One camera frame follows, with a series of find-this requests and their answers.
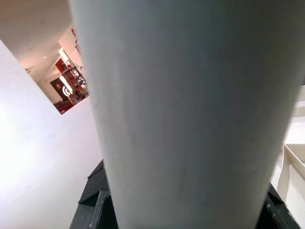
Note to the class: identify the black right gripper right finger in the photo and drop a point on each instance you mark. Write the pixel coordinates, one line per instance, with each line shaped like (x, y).
(276, 217)

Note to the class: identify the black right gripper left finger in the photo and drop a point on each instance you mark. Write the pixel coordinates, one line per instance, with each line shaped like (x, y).
(93, 207)

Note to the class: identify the white plastic table leg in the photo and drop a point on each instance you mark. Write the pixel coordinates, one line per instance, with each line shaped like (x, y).
(186, 107)

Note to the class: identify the red shelving unit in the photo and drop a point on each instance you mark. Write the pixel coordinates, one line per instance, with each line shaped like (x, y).
(69, 93)

